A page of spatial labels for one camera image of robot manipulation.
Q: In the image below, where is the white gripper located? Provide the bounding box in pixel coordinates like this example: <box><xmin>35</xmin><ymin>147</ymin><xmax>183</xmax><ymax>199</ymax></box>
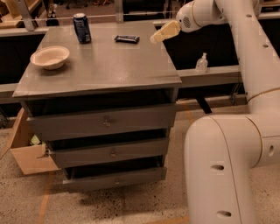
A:
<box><xmin>150</xmin><ymin>0</ymin><xmax>222</xmax><ymax>44</ymax></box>

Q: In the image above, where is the dark rxbar blueberry bar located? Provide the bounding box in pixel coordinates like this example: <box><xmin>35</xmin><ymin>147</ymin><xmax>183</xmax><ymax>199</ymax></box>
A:
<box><xmin>115</xmin><ymin>35</ymin><xmax>140</xmax><ymax>44</ymax></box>

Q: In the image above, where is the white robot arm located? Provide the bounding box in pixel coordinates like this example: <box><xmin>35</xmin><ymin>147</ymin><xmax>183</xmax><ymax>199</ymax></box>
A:
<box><xmin>150</xmin><ymin>0</ymin><xmax>280</xmax><ymax>224</ymax></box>

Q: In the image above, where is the paper bowl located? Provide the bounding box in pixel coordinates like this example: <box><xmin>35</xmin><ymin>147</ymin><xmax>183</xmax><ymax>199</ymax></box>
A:
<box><xmin>30</xmin><ymin>46</ymin><xmax>70</xmax><ymax>70</ymax></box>

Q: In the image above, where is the clear sanitizer pump bottle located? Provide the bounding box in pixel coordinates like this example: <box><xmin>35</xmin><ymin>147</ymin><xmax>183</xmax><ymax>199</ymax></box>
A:
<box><xmin>195</xmin><ymin>52</ymin><xmax>208</xmax><ymax>74</ymax></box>

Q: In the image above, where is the blue soda can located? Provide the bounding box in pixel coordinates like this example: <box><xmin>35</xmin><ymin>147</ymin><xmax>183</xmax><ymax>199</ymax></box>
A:
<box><xmin>73</xmin><ymin>13</ymin><xmax>91</xmax><ymax>44</ymax></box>

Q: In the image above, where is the grey drawer cabinet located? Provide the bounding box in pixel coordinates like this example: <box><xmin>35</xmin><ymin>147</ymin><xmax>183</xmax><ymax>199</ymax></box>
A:
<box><xmin>13</xmin><ymin>21</ymin><xmax>181</xmax><ymax>191</ymax></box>

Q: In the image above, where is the top grey drawer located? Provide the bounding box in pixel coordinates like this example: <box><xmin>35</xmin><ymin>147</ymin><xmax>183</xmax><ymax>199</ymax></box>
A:
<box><xmin>27</xmin><ymin>103</ymin><xmax>176</xmax><ymax>141</ymax></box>

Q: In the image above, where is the grey drawer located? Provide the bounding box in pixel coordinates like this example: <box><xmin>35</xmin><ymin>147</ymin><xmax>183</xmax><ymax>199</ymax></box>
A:
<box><xmin>27</xmin><ymin>103</ymin><xmax>176</xmax><ymax>141</ymax></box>
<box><xmin>50</xmin><ymin>137</ymin><xmax>169</xmax><ymax>168</ymax></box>
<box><xmin>63</xmin><ymin>167</ymin><xmax>167</xmax><ymax>191</ymax></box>

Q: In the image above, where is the grey metal railing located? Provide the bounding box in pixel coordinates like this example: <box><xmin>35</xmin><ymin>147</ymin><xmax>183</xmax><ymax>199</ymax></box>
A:
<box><xmin>0</xmin><ymin>11</ymin><xmax>280</xmax><ymax>106</ymax></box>

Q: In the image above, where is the middle grey drawer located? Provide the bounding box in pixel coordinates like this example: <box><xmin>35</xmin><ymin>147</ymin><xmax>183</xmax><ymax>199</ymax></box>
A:
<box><xmin>50</xmin><ymin>137</ymin><xmax>169</xmax><ymax>168</ymax></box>

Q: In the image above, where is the bottom grey drawer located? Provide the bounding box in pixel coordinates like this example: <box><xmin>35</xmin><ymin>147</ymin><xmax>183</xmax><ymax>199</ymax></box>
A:
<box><xmin>63</xmin><ymin>167</ymin><xmax>167</xmax><ymax>191</ymax></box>

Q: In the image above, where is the cardboard box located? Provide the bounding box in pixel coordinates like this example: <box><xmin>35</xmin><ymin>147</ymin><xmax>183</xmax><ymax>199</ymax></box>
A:
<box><xmin>0</xmin><ymin>108</ymin><xmax>60</xmax><ymax>175</ymax></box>

